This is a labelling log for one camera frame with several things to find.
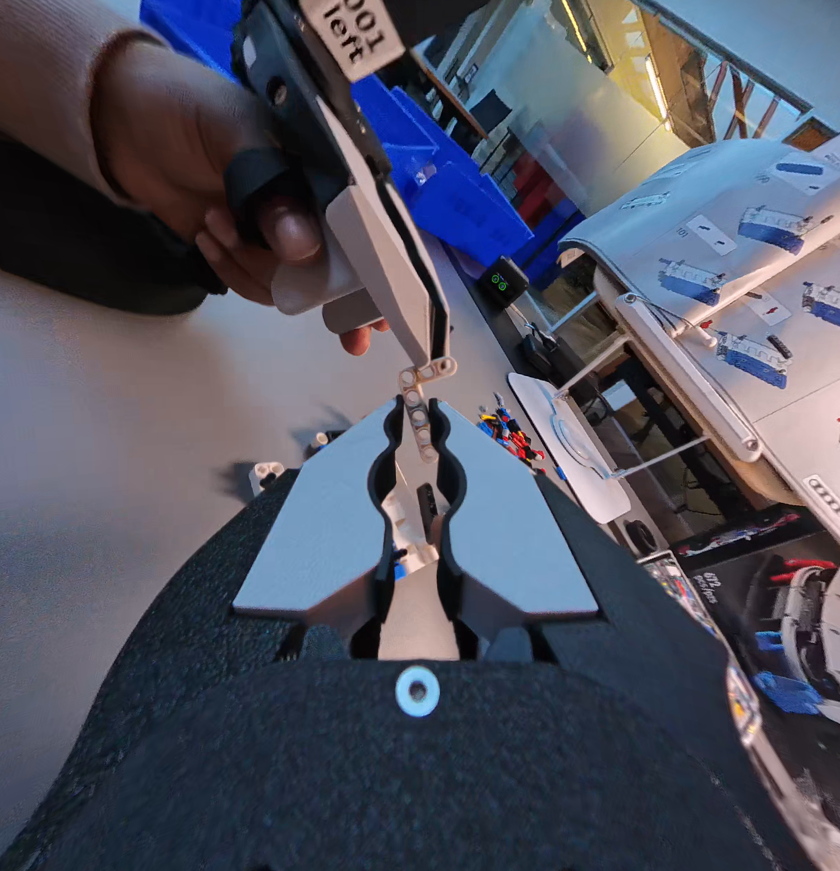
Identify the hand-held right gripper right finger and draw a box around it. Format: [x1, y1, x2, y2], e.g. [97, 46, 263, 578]
[428, 399, 601, 660]

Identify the pile of mixed lego pieces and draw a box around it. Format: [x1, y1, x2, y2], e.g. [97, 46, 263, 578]
[478, 393, 549, 477]

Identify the person's left hand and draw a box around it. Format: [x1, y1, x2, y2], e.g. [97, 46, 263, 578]
[93, 41, 394, 358]

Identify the blue and white lego assembly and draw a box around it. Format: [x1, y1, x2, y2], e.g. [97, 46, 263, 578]
[304, 425, 443, 581]

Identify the white L-shaped lego beam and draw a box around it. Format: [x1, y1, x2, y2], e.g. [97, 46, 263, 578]
[397, 357, 458, 465]

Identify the white book stand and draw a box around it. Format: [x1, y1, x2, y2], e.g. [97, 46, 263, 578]
[507, 293, 764, 526]

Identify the person's left forearm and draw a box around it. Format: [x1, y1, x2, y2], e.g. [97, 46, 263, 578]
[0, 0, 166, 201]

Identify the black device with green lights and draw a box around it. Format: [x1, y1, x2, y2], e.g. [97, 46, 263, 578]
[479, 256, 530, 308]

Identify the blue plastic bin with label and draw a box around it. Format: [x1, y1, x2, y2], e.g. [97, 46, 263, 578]
[140, 0, 440, 174]

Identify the holographic sticker sheet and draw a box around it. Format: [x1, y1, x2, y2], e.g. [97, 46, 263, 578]
[636, 550, 723, 637]

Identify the lego instruction booklet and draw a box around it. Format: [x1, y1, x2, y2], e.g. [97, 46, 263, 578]
[558, 129, 840, 555]

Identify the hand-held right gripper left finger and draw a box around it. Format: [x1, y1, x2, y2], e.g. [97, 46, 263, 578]
[231, 396, 406, 660]

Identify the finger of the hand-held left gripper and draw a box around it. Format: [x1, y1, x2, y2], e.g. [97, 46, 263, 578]
[382, 179, 453, 361]
[323, 182, 436, 366]

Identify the large black power adapter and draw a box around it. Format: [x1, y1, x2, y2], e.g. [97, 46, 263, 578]
[522, 325, 587, 385]

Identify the black lego box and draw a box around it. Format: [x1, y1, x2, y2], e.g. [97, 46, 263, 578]
[672, 510, 840, 871]

